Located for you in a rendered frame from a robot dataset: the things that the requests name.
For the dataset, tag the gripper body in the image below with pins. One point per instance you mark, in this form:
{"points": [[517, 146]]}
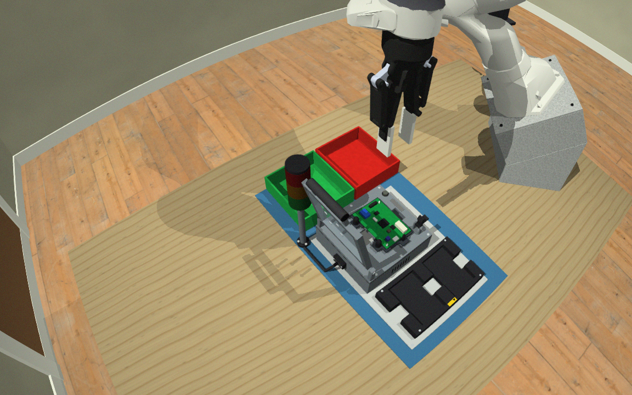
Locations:
{"points": [[401, 53]]}

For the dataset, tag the green circuit board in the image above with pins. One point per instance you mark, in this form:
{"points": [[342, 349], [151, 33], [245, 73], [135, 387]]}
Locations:
{"points": [[382, 223]]}

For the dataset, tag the green bin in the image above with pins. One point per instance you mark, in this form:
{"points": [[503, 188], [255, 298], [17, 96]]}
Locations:
{"points": [[337, 187]]}

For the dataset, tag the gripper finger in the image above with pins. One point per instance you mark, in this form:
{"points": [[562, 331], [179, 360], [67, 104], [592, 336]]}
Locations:
{"points": [[412, 101], [385, 96]]}

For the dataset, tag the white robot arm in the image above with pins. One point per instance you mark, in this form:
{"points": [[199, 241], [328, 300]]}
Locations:
{"points": [[522, 84]]}

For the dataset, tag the red bin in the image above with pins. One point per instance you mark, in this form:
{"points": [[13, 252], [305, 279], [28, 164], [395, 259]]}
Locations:
{"points": [[355, 157]]}

